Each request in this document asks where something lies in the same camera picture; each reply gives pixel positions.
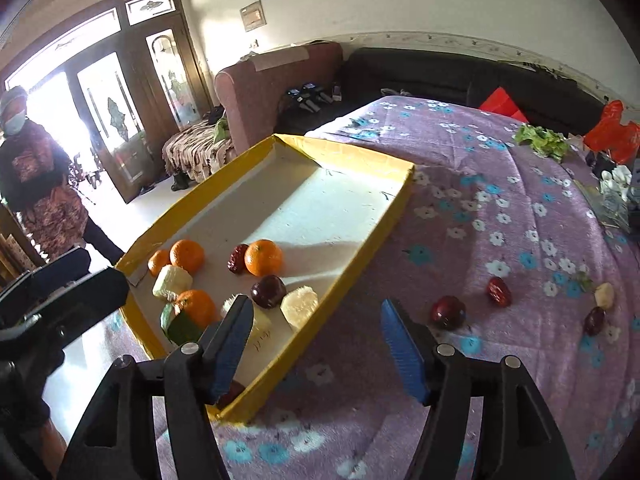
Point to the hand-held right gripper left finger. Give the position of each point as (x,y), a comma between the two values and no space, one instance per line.
(230,350)

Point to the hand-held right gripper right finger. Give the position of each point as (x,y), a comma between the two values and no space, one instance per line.
(402,350)

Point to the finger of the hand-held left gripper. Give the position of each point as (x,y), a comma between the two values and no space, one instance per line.
(60,262)
(85,292)

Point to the orange with green leaf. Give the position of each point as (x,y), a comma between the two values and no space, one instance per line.
(200,305)

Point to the dark plum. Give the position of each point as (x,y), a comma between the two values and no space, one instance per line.
(268,292)
(448,313)
(238,259)

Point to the yellow cardboard tray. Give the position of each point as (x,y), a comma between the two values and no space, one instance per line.
(310,210)

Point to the red jujube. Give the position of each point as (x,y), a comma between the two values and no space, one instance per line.
(499,291)
(594,321)

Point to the black boots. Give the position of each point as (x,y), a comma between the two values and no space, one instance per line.
(177,181)

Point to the wooden glass door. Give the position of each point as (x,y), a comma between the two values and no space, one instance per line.
(145,110)

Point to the patterned brown blanket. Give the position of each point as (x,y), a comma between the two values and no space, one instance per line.
(197,147)

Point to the green leaf scrap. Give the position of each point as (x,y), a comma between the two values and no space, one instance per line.
(581,281)

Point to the small sugarcane piece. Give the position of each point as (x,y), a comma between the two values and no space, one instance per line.
(604,295)

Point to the green lettuce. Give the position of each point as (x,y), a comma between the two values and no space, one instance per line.
(542,141)

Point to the black device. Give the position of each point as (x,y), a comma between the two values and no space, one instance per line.
(311,96)
(327,95)
(295,98)

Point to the red paper bag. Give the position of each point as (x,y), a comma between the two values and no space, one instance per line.
(501,104)

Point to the black box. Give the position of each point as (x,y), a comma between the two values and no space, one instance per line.
(599,162)

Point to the black sofa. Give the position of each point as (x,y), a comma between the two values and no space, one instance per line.
(425,75)

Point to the orange-red plastic bag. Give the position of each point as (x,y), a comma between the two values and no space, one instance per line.
(616,132)

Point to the wall plaque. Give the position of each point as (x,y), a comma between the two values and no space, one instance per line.
(252,16)

